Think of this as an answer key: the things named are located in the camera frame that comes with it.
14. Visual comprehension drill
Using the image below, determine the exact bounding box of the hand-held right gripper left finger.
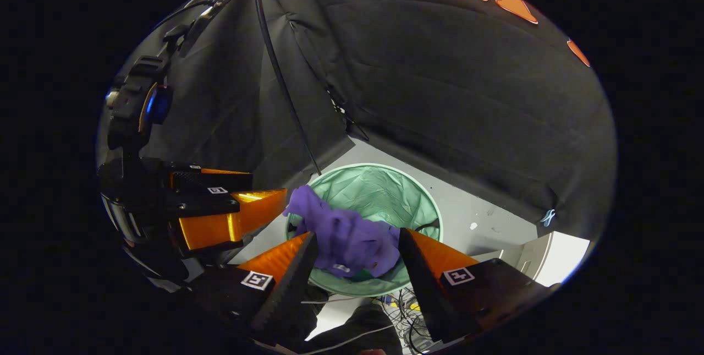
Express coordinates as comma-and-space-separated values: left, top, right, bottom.
190, 231, 320, 340

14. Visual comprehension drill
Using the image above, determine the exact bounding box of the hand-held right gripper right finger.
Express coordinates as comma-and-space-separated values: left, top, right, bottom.
398, 227, 559, 344

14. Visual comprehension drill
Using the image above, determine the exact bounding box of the purple ribbed jacket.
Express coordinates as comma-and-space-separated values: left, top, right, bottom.
283, 184, 403, 279

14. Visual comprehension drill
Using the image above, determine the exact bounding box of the green laundry hamper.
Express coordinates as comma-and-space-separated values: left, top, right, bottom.
284, 162, 444, 298

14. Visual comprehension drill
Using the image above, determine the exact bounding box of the person's dark trouser leg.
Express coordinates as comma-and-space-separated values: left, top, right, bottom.
300, 304, 405, 355

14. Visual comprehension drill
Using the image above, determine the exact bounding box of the white box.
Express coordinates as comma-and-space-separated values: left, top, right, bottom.
473, 231, 592, 288

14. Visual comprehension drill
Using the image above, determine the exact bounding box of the black backdrop cloth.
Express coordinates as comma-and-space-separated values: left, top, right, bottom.
99, 0, 618, 241

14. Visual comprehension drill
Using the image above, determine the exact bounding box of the bundle of black cables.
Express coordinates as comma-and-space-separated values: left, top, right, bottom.
379, 288, 441, 353

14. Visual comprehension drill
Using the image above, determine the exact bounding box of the white cable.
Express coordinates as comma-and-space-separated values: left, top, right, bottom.
300, 324, 398, 355

